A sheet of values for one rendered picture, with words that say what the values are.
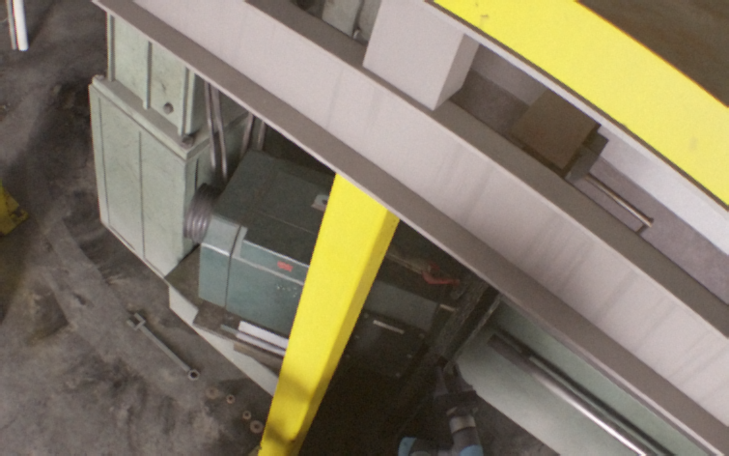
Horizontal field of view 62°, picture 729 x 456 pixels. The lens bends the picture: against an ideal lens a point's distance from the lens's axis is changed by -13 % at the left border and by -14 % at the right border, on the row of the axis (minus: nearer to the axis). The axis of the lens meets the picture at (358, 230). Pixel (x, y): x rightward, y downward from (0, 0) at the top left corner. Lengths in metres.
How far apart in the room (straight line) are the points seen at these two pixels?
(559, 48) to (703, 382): 0.56
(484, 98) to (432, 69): 1.19
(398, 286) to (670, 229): 0.83
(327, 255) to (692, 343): 0.65
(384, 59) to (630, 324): 0.52
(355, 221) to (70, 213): 2.21
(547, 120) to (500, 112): 0.98
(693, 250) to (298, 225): 1.18
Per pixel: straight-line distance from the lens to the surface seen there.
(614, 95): 0.79
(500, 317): 2.53
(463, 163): 1.01
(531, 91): 2.01
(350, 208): 1.13
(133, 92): 2.43
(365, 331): 2.15
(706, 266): 2.10
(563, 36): 0.78
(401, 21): 0.90
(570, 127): 1.12
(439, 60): 0.89
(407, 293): 2.05
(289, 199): 2.11
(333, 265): 1.25
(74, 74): 3.88
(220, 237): 2.09
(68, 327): 2.87
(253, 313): 2.30
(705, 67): 1.06
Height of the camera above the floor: 2.49
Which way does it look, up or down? 51 degrees down
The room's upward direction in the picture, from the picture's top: 20 degrees clockwise
